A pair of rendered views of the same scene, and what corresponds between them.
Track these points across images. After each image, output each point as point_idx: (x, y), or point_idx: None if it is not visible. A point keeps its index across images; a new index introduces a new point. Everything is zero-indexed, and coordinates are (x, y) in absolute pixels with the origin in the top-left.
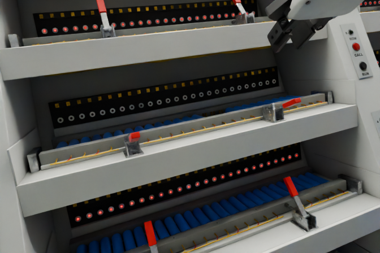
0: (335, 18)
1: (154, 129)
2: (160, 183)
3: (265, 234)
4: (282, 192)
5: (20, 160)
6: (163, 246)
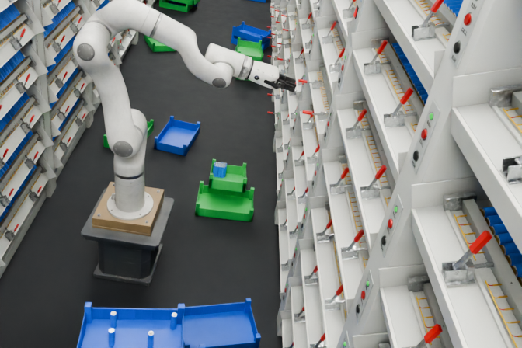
0: (333, 100)
1: (325, 85)
2: None
3: (314, 151)
4: None
5: (316, 65)
6: None
